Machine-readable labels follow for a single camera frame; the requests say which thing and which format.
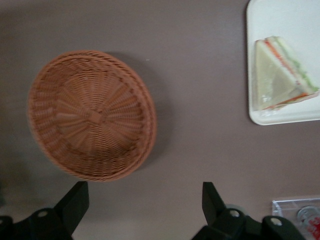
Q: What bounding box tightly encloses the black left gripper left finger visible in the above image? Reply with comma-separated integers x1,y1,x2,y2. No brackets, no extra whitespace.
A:
0,181,90,240

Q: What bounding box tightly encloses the cream plastic tray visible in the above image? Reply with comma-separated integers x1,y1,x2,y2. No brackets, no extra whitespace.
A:
244,0,320,126

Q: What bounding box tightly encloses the round brown wicker basket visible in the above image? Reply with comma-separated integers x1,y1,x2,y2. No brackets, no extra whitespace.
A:
26,49,158,183

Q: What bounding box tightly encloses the red cola bottle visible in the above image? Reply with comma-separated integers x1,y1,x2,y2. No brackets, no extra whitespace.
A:
296,205,320,238

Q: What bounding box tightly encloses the triangle sandwich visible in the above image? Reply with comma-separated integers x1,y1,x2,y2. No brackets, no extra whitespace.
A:
253,35,320,112

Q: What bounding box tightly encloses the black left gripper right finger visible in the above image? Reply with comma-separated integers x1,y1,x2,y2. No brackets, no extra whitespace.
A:
191,181,307,240

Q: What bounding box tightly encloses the clear acrylic bottle rack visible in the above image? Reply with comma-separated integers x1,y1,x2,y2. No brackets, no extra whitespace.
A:
271,198,320,227

